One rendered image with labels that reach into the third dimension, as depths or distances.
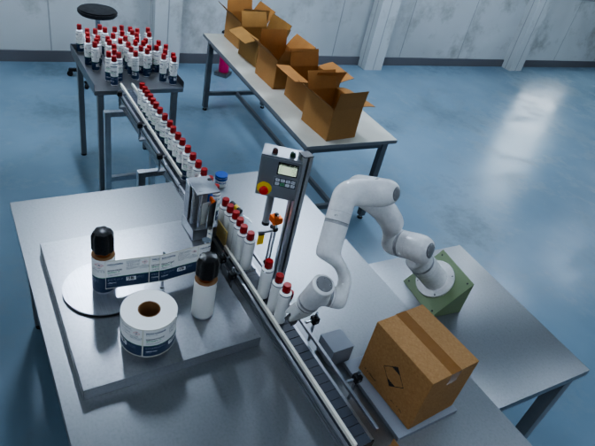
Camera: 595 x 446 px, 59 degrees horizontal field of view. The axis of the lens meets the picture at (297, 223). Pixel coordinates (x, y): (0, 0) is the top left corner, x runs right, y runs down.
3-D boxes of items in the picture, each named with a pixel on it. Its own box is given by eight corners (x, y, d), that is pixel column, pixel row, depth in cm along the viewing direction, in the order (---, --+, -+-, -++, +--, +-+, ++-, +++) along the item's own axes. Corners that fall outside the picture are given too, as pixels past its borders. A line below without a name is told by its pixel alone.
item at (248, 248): (237, 265, 240) (243, 229, 228) (247, 262, 243) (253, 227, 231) (242, 272, 237) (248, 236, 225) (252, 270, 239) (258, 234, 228)
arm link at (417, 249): (414, 248, 245) (394, 223, 229) (451, 257, 233) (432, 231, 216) (405, 271, 242) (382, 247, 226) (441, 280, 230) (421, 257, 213)
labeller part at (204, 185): (186, 180, 241) (186, 177, 241) (208, 176, 247) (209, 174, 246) (197, 196, 233) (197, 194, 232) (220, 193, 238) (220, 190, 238)
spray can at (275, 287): (263, 307, 222) (271, 272, 210) (274, 304, 225) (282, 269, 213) (269, 316, 219) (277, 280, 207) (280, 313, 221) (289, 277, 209)
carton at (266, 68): (243, 71, 454) (249, 27, 432) (288, 70, 477) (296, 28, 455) (266, 94, 426) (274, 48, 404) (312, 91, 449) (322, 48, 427)
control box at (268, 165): (258, 181, 224) (265, 142, 213) (297, 189, 225) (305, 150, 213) (254, 194, 215) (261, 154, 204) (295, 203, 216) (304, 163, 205)
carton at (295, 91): (266, 92, 428) (274, 47, 407) (321, 90, 454) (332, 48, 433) (292, 118, 399) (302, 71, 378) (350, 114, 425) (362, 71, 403)
